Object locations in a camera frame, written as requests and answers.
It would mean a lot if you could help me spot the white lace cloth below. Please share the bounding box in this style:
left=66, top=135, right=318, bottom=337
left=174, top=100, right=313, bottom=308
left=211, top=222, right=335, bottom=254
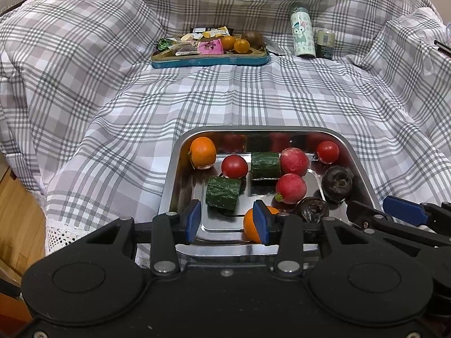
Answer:
left=44, top=215, right=106, bottom=256

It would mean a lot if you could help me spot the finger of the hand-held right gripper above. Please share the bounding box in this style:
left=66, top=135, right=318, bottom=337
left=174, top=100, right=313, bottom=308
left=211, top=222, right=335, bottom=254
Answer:
left=347, top=200, right=451, bottom=255
left=383, top=195, right=451, bottom=226

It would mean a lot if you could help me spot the brown round fruit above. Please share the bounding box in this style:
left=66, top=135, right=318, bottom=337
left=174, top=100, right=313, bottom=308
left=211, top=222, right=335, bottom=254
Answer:
left=241, top=30, right=265, bottom=50

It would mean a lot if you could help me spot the large red radish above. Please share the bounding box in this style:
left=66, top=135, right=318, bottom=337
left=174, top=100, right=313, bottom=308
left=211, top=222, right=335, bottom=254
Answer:
left=275, top=173, right=307, bottom=205

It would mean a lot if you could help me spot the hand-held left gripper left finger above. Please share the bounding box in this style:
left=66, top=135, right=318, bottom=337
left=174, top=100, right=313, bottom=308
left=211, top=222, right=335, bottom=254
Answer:
left=85, top=199, right=202, bottom=276

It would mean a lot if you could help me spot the bright orange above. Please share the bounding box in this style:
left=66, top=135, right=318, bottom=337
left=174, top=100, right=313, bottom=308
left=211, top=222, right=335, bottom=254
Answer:
left=243, top=205, right=280, bottom=243
left=188, top=137, right=217, bottom=170

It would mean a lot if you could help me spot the blue tin tray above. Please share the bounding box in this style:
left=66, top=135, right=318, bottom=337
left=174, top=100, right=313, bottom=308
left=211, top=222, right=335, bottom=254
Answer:
left=151, top=33, right=270, bottom=69

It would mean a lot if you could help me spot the pink snack packet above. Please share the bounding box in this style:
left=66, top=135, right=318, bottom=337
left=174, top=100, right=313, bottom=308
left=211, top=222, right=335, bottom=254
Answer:
left=197, top=39, right=224, bottom=56

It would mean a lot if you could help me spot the clear brown snack packet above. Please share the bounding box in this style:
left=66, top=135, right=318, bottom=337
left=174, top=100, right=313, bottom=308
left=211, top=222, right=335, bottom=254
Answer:
left=174, top=42, right=200, bottom=57

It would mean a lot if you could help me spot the pale pink radish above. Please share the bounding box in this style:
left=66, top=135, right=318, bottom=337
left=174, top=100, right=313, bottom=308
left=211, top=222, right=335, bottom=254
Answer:
left=279, top=147, right=311, bottom=177

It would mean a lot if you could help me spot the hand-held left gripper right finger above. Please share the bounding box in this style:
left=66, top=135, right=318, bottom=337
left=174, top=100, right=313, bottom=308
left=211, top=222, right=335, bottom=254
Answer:
left=253, top=199, right=371, bottom=277

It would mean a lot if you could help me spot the cartoon print water bottle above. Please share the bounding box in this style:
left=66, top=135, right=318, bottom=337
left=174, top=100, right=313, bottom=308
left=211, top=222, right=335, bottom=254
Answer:
left=290, top=5, right=315, bottom=59

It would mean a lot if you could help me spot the green and cream can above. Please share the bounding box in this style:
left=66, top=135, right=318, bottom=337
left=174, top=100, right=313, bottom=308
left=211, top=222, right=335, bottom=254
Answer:
left=315, top=29, right=335, bottom=59

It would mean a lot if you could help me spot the dark flat object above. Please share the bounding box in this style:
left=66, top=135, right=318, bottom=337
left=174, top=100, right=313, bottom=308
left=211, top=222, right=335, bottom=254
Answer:
left=434, top=39, right=451, bottom=57

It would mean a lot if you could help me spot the green cucumber piece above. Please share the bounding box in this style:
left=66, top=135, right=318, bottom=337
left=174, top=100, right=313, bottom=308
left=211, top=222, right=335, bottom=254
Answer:
left=205, top=176, right=242, bottom=212
left=250, top=151, right=281, bottom=180

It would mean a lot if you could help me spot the stainless steel tray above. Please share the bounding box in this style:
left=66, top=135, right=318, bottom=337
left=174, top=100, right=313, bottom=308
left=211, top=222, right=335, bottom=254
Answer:
left=158, top=126, right=383, bottom=257

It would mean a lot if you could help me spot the red tomato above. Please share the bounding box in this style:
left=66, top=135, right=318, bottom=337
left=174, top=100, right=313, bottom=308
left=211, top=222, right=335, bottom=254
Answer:
left=313, top=141, right=340, bottom=164
left=221, top=154, right=249, bottom=179

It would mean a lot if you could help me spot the grey plaid blanket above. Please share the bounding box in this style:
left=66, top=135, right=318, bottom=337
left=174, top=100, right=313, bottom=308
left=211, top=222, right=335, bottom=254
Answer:
left=0, top=0, right=451, bottom=264

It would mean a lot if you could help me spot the black and yellow snack packet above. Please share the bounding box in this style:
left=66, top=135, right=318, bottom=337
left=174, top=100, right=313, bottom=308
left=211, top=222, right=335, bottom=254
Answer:
left=189, top=26, right=235, bottom=38

